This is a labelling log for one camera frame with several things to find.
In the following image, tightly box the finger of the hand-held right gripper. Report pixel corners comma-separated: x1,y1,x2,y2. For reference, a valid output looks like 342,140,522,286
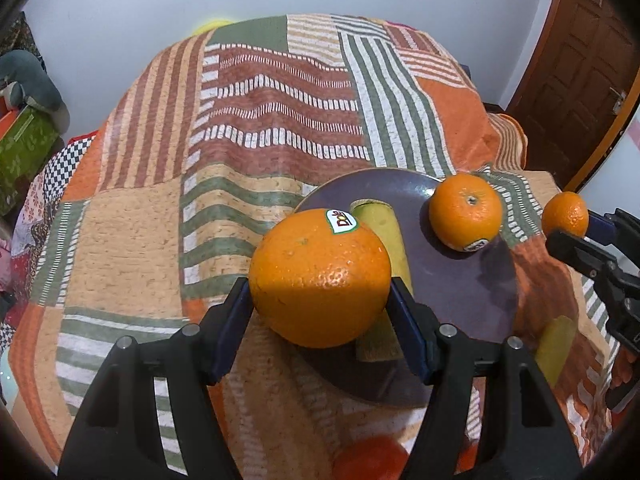
545,229,626,288
587,207,640,273

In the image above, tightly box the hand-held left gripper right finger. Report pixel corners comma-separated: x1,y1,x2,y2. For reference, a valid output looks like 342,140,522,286
390,277,584,480

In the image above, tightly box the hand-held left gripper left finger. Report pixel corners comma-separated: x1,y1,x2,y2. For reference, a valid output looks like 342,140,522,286
59,277,256,480

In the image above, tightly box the small orange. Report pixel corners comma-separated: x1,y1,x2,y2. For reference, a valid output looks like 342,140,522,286
541,191,590,238

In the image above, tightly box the purple plate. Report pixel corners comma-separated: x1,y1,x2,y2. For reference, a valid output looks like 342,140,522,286
292,169,521,408

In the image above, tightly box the large orange with sticker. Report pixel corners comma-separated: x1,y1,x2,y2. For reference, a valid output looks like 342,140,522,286
248,208,392,349

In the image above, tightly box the yellow-green oblong fruit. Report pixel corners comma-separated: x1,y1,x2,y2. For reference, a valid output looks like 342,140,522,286
348,199,416,363

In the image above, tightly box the medium orange with sticker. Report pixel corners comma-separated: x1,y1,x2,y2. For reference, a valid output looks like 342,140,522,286
428,174,503,253

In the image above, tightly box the striped patchwork blanket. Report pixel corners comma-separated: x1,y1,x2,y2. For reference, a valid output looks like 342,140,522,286
7,14,632,480

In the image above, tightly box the reddish orange fruit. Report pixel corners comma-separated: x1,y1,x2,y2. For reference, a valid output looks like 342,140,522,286
332,436,411,480

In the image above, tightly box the brown wooden door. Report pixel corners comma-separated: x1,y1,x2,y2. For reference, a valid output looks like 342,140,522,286
507,0,640,196

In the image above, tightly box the checkered cloth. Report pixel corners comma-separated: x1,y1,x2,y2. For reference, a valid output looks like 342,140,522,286
27,135,97,226

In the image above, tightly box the green cardboard box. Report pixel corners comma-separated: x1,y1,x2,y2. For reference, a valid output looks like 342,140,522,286
0,105,62,218

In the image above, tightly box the yellow-green round object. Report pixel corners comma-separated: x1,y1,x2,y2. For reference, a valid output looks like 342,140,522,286
192,19,236,37

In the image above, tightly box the grey plush toy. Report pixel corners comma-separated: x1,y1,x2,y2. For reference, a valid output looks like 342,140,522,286
0,49,67,113

